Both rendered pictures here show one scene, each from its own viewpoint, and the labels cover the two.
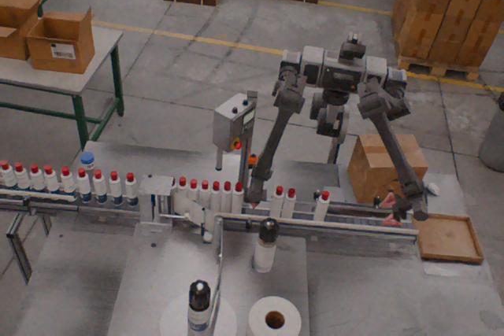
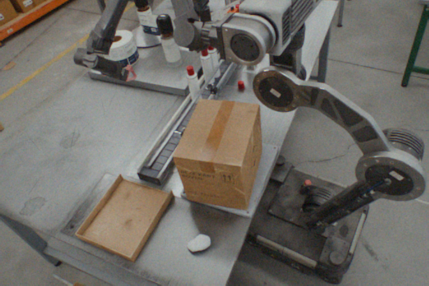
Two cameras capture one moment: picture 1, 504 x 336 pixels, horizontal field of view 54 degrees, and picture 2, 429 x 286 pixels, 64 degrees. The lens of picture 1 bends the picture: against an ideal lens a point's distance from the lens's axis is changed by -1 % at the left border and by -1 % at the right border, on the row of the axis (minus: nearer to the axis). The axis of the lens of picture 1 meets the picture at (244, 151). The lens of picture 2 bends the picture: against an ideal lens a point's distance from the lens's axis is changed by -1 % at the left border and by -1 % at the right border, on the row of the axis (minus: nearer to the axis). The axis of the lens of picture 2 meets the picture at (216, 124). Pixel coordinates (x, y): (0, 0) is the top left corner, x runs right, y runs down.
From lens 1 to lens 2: 2.89 m
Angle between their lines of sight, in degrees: 79
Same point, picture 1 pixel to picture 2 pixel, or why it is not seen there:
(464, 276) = (80, 208)
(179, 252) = not seen: hidden behind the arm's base
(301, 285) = (146, 78)
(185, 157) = (311, 43)
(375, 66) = not seen: outside the picture
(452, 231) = (129, 229)
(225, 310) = (151, 43)
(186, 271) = not seen: hidden behind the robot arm
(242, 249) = (193, 55)
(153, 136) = not seen: outside the picture
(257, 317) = (122, 33)
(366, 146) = (233, 104)
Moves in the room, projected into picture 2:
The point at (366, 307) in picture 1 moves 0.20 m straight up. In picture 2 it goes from (111, 119) to (96, 89)
